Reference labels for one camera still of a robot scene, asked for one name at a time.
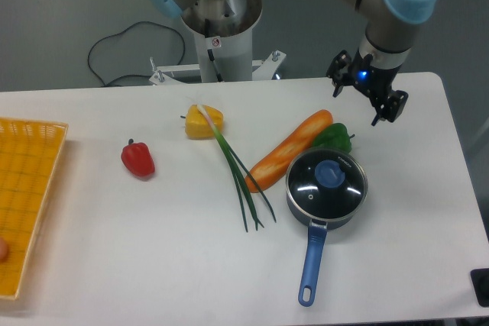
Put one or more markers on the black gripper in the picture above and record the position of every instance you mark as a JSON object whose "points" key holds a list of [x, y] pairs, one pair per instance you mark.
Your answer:
{"points": [[373, 82]]}

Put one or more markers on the glass pot lid blue knob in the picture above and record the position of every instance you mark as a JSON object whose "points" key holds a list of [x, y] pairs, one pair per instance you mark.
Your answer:
{"points": [[325, 185]]}

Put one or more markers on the green toy bell pepper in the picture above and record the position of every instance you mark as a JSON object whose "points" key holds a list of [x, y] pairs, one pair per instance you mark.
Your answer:
{"points": [[335, 136]]}

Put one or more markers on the orange toy baguette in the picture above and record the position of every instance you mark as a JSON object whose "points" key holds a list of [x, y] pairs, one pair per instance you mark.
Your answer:
{"points": [[273, 166]]}

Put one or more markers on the green spring onion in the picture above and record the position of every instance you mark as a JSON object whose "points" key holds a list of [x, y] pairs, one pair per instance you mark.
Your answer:
{"points": [[237, 169]]}

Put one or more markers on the yellow toy bell pepper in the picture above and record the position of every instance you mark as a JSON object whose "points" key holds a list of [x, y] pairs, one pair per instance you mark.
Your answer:
{"points": [[196, 125]]}

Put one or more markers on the black corner device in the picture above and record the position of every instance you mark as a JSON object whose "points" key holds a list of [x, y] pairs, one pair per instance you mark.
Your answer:
{"points": [[480, 282]]}

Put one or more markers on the red toy bell pepper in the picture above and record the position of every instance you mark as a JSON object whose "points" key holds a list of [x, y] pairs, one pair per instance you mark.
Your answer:
{"points": [[137, 159]]}

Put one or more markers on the yellow woven basket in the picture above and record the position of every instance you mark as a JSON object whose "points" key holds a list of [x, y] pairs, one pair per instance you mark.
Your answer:
{"points": [[30, 152]]}

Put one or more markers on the white metal base frame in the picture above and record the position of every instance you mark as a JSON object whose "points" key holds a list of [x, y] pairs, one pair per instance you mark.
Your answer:
{"points": [[267, 69]]}

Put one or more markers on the saucepan with blue handle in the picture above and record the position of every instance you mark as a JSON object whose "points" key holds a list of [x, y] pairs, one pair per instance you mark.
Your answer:
{"points": [[317, 234]]}

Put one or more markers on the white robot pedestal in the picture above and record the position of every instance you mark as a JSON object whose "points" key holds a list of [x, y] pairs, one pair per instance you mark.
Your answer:
{"points": [[222, 31]]}

